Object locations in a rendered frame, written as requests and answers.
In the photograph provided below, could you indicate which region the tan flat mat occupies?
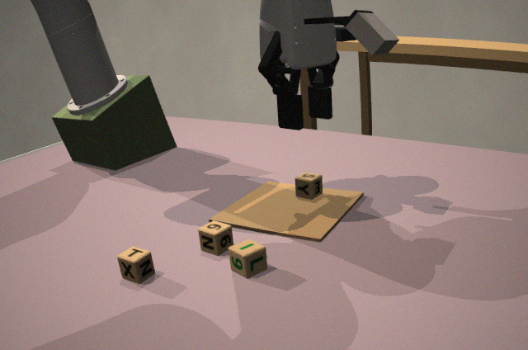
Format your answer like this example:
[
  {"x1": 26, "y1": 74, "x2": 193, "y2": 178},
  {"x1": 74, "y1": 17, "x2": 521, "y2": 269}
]
[{"x1": 209, "y1": 182, "x2": 364, "y2": 242}]

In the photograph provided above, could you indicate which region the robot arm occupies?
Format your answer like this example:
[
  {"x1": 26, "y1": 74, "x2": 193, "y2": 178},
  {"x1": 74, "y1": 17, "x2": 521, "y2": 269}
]
[{"x1": 31, "y1": 0, "x2": 399, "y2": 115}]

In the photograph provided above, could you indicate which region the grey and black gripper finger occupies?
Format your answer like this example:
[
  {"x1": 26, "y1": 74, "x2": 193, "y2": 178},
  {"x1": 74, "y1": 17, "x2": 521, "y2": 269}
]
[
  {"x1": 307, "y1": 52, "x2": 340, "y2": 120},
  {"x1": 258, "y1": 31, "x2": 304, "y2": 130}
]

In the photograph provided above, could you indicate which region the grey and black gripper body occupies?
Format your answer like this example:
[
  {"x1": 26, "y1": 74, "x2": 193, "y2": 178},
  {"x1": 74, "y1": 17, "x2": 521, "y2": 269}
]
[{"x1": 260, "y1": 0, "x2": 337, "y2": 70}]

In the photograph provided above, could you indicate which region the tan letter block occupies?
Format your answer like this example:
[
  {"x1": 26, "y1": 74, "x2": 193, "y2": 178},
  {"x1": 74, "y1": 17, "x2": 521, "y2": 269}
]
[
  {"x1": 198, "y1": 220, "x2": 233, "y2": 256},
  {"x1": 295, "y1": 173, "x2": 323, "y2": 200},
  {"x1": 229, "y1": 239, "x2": 267, "y2": 278},
  {"x1": 117, "y1": 247, "x2": 155, "y2": 284}
]

